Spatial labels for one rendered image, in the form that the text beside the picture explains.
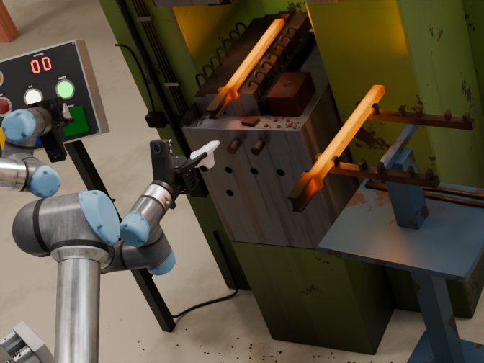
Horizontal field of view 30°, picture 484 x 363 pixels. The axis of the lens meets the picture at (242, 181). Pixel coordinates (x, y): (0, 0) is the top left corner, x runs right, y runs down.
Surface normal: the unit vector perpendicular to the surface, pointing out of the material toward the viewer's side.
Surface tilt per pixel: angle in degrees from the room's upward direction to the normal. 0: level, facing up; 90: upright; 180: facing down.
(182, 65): 90
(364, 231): 0
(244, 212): 90
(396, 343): 0
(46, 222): 45
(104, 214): 86
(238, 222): 90
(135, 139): 0
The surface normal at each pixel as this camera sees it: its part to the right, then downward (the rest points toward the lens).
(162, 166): -0.47, 0.18
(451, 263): -0.30, -0.76
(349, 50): -0.42, 0.65
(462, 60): 0.86, 0.05
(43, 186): 0.62, 0.31
